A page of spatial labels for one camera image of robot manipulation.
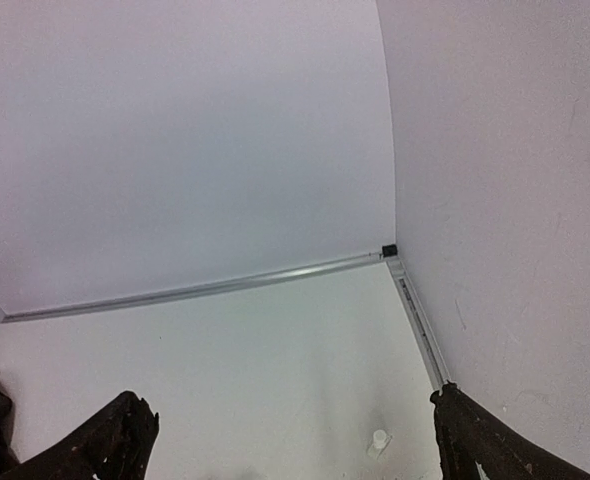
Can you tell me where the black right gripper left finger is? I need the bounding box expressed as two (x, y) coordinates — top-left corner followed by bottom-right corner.
(0, 391), (160, 480)

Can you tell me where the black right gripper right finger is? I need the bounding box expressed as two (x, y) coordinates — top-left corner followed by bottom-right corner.
(430, 382), (590, 480)

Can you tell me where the clear nail polish bottle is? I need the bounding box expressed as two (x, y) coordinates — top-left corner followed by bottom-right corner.
(367, 429), (392, 460)

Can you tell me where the aluminium right table rail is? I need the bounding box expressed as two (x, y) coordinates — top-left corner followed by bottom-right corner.
(386, 257), (450, 390)

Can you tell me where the aluminium table rail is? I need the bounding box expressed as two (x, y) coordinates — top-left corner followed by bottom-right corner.
(386, 257), (450, 390)
(2, 252), (385, 323)

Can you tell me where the black corner bracket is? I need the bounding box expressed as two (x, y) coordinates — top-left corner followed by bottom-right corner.
(381, 244), (398, 258)

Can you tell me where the aluminium back table rail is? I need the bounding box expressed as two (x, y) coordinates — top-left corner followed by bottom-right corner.
(2, 252), (385, 323)

